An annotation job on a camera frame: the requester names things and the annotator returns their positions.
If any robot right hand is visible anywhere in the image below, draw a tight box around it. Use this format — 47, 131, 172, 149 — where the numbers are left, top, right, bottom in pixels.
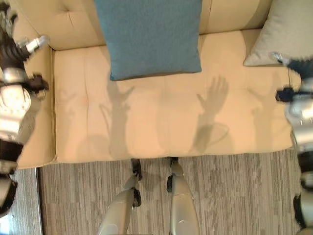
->
269, 51, 313, 79

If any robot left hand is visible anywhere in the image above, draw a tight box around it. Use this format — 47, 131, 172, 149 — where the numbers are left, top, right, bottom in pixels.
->
0, 4, 51, 72

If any beige sofa back cushion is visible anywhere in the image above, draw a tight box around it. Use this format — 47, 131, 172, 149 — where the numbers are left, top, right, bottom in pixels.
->
199, 0, 273, 35
18, 0, 107, 51

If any beige sofa armrest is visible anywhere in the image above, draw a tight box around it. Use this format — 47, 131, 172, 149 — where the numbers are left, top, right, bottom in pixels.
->
11, 14, 57, 170

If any beige upholstered sofa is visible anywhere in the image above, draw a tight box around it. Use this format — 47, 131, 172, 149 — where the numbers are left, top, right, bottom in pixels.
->
11, 0, 302, 170

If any beige sofa seat cushion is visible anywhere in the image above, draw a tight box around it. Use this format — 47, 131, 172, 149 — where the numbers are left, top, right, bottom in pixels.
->
52, 28, 302, 163

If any light grey square cushion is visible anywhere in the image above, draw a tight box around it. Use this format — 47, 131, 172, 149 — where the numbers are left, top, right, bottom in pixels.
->
243, 0, 313, 67

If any grey striped rug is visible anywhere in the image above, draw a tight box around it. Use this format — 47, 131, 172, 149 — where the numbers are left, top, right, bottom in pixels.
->
38, 147, 308, 235

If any teal square cushion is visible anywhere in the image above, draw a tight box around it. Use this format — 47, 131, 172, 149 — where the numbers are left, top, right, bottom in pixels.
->
94, 0, 203, 81

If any robot right leg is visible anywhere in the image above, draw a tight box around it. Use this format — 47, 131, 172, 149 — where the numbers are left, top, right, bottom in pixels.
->
166, 157, 201, 235

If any robot leg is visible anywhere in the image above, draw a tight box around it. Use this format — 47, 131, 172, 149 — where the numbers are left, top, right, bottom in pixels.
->
97, 158, 143, 235
166, 157, 201, 235

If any robot left leg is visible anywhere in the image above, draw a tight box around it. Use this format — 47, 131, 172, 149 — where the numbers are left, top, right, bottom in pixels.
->
97, 158, 143, 235

